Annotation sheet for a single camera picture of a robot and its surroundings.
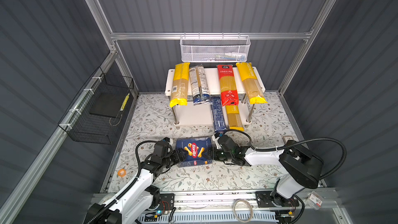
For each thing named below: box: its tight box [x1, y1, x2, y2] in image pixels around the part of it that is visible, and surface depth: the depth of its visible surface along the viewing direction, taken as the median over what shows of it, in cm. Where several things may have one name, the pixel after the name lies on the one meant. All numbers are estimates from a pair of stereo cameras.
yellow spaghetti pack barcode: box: [169, 62, 191, 108], surface depth 74 cm
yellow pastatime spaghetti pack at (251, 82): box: [235, 62, 268, 105], surface depth 75 cm
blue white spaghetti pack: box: [188, 64, 213, 106], surface depth 75 cm
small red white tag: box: [306, 190, 324, 210], surface depth 74 cm
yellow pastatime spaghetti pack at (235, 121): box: [225, 105, 245, 132], surface depth 98 cm
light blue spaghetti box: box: [210, 95, 227, 133], surface depth 94 cm
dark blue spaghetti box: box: [175, 136, 213, 168], surface depth 86 cm
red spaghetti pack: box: [216, 64, 239, 108], surface depth 75 cm
